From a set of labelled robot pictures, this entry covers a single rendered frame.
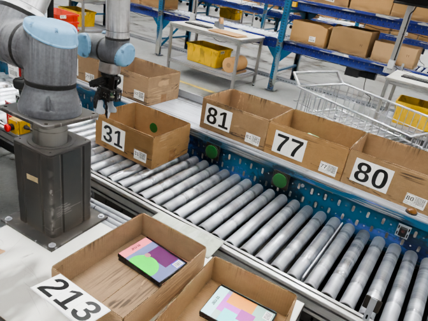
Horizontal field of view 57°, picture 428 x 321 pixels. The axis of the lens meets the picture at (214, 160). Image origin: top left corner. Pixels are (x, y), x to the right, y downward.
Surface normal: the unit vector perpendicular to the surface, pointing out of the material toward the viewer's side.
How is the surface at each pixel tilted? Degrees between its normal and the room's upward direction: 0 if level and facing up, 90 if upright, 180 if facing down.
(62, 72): 89
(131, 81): 91
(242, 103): 90
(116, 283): 2
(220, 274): 89
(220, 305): 0
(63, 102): 70
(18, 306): 0
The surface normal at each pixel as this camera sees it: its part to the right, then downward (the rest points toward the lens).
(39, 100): 0.03, 0.07
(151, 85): 0.81, 0.36
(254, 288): -0.47, 0.30
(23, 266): 0.14, -0.89
